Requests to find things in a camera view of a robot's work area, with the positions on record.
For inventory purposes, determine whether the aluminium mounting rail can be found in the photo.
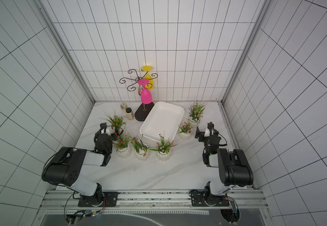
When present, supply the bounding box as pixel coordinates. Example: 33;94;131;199
41;189;269;210

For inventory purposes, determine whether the small red flower potted plant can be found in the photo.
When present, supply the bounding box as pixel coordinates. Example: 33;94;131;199
179;119;192;140

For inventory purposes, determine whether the pink plastic goblet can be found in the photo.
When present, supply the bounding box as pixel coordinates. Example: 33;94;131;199
138;78;153;105

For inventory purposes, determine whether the black cap spice bottle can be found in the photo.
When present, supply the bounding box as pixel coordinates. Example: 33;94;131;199
125;107;134;120

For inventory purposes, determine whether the green potted plant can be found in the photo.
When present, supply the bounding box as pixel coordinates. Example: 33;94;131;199
189;102;206;127
131;136;148;161

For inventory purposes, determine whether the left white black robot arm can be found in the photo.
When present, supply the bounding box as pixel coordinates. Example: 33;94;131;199
41;123;113;207

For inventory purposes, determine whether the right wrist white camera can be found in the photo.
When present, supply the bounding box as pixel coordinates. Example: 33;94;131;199
204;122;214;137

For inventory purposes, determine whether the front left red potted plant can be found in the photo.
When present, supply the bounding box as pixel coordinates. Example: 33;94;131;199
113;134;132;158

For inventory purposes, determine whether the yellow plastic goblet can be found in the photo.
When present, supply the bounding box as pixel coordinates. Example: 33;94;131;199
141;66;154;90

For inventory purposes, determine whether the far left orange potted plant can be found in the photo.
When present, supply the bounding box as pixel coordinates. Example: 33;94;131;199
105;112;126;141

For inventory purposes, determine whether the pink potted plant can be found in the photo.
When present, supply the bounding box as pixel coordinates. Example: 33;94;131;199
148;134;177;161

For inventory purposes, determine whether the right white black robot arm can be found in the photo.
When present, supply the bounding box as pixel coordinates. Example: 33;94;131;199
190;128;254;207

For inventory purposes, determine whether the black scroll goblet rack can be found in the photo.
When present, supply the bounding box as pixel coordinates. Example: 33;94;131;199
119;66;158;121

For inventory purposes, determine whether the beige cap spice bottle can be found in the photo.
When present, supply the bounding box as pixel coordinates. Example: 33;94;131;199
120;102;128;117

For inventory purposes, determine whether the white rectangular storage tray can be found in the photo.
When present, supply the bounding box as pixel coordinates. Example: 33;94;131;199
140;101;185;142

